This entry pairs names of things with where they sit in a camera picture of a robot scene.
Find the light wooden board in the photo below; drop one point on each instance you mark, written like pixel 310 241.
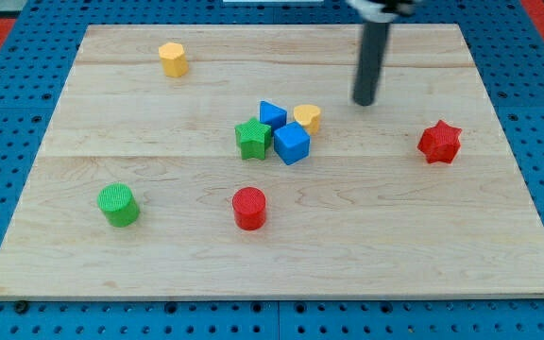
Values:
pixel 363 217

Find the green cylinder block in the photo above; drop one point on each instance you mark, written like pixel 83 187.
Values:
pixel 118 205

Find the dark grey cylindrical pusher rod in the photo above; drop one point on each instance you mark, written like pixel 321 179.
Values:
pixel 371 55

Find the blue cube block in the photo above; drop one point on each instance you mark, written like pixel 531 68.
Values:
pixel 292 143

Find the red cylinder block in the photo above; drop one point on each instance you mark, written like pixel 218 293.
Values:
pixel 249 208

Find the white black robot end mount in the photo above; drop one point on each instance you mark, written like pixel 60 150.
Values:
pixel 383 11

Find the green star block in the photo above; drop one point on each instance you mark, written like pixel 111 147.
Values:
pixel 253 138

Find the yellow heart block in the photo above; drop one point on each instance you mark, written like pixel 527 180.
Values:
pixel 308 116

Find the blue triangle block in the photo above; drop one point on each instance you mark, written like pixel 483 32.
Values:
pixel 272 115

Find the red star block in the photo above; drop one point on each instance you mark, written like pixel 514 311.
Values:
pixel 440 143

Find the yellow hexagon block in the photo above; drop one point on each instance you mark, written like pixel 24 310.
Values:
pixel 173 59

